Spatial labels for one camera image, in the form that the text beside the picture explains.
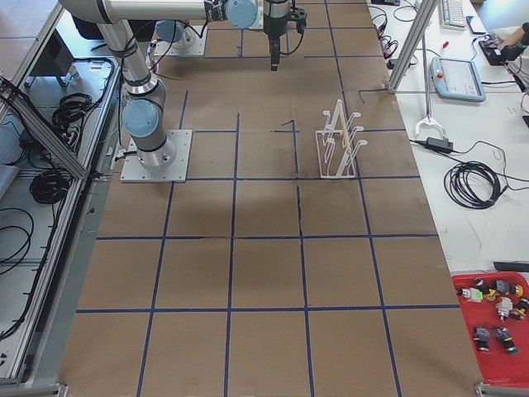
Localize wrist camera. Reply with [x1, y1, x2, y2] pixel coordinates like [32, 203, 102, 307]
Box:
[290, 7, 307, 35]

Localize aluminium frame post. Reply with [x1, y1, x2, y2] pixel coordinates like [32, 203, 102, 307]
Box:
[387, 0, 437, 93]

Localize coiled black cable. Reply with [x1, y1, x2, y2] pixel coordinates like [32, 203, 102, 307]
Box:
[444, 160, 509, 209]

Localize black power adapter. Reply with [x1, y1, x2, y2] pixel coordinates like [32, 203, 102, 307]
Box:
[425, 137, 454, 154]

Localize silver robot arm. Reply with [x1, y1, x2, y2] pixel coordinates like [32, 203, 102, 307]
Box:
[60, 1, 292, 170]

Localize white keyboard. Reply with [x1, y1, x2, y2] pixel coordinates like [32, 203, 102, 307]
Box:
[439, 0, 466, 31]

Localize white wire cup rack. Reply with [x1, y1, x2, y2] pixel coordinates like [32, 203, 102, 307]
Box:
[315, 99, 368, 179]

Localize red plastic tray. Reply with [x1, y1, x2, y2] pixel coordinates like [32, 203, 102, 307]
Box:
[452, 271, 528, 388]

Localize reacher grabber tool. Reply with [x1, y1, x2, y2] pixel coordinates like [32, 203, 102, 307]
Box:
[414, 35, 448, 141]

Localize teach pendant tablet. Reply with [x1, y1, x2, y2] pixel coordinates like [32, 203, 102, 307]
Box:
[430, 57, 486, 103]

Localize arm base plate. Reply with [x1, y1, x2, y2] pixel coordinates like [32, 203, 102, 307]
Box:
[120, 130, 193, 183]
[168, 26, 207, 58]

